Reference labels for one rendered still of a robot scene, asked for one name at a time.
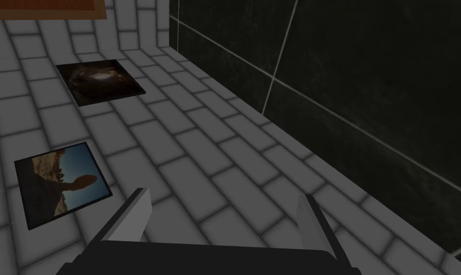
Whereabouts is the dark brown wall picture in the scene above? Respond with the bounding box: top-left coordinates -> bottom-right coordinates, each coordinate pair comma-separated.
56,59 -> 147,107

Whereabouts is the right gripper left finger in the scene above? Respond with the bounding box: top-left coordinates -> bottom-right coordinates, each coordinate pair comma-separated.
100,187 -> 153,243

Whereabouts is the blue sky rock wall picture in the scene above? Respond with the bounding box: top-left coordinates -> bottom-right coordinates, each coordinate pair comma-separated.
14,141 -> 114,231

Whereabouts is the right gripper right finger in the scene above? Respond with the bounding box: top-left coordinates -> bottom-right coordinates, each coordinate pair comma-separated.
296,193 -> 348,262

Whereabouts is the brown wooden door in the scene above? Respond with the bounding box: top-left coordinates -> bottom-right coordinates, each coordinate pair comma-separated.
0,0 -> 107,21

